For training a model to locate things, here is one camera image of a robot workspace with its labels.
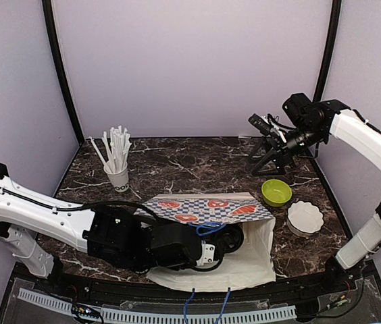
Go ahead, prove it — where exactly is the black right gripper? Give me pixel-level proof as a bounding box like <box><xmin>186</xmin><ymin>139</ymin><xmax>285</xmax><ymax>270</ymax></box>
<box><xmin>246</xmin><ymin>122</ymin><xmax>326</xmax><ymax>176</ymax></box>

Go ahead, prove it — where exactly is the black coffee cup lid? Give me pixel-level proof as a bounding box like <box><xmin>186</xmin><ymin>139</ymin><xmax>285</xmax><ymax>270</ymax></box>
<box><xmin>217</xmin><ymin>225</ymin><xmax>245</xmax><ymax>254</ymax></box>

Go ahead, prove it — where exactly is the checkered blue paper bag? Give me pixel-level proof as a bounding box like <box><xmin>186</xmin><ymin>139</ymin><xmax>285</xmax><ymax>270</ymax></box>
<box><xmin>135</xmin><ymin>192</ymin><xmax>276</xmax><ymax>300</ymax></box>

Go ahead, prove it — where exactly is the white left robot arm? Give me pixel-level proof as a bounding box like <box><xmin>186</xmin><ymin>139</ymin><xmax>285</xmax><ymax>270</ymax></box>
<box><xmin>0</xmin><ymin>163</ymin><xmax>224</xmax><ymax>294</ymax></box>

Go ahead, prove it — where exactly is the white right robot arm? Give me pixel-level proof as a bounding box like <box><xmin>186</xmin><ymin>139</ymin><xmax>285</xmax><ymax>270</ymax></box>
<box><xmin>249</xmin><ymin>93</ymin><xmax>381</xmax><ymax>293</ymax></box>

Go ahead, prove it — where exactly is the lime green bowl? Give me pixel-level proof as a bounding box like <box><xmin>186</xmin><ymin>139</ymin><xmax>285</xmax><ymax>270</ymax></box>
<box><xmin>261</xmin><ymin>179</ymin><xmax>293</xmax><ymax>207</ymax></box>

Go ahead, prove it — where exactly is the white scalloped ceramic bowl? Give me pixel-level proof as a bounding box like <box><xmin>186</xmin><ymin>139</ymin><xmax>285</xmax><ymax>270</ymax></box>
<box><xmin>286</xmin><ymin>201</ymin><xmax>324</xmax><ymax>238</ymax></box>

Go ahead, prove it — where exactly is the white cup holding straws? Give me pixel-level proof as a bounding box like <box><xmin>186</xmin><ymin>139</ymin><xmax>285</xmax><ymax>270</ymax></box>
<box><xmin>103</xmin><ymin>167</ymin><xmax>130</xmax><ymax>192</ymax></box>

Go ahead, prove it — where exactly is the bundle of white straws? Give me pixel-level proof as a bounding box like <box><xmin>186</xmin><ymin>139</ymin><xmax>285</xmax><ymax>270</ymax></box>
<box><xmin>101</xmin><ymin>126</ymin><xmax>132</xmax><ymax>173</ymax></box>

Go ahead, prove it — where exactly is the white wrapped straw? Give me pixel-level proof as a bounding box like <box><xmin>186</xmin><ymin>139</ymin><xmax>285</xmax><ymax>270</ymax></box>
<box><xmin>88</xmin><ymin>136</ymin><xmax>110</xmax><ymax>171</ymax></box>

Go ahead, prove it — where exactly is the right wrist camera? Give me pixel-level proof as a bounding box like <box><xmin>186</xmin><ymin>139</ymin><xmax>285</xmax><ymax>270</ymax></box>
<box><xmin>248</xmin><ymin>93</ymin><xmax>315</xmax><ymax>144</ymax></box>

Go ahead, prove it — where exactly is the black right frame post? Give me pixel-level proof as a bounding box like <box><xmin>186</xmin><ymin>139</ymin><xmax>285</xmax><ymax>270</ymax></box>
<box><xmin>312</xmin><ymin>0</ymin><xmax>342</xmax><ymax>102</ymax></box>

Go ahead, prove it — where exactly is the black frame post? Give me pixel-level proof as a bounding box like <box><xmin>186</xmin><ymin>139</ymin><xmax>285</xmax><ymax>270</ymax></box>
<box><xmin>312</xmin><ymin>0</ymin><xmax>342</xmax><ymax>102</ymax></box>
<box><xmin>41</xmin><ymin>0</ymin><xmax>84</xmax><ymax>145</ymax></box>

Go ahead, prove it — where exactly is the black front table rail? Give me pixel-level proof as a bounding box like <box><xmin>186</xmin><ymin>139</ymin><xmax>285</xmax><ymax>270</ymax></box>
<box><xmin>11</xmin><ymin>266</ymin><xmax>374</xmax><ymax>304</ymax></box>

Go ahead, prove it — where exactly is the grey slotted cable duct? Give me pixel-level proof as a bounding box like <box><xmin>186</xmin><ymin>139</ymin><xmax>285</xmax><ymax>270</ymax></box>
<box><xmin>17</xmin><ymin>288</ymin><xmax>297</xmax><ymax>323</ymax></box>

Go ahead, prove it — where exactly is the black left frame post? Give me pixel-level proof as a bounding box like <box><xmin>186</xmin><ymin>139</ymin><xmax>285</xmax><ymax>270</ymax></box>
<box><xmin>41</xmin><ymin>0</ymin><xmax>84</xmax><ymax>145</ymax></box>

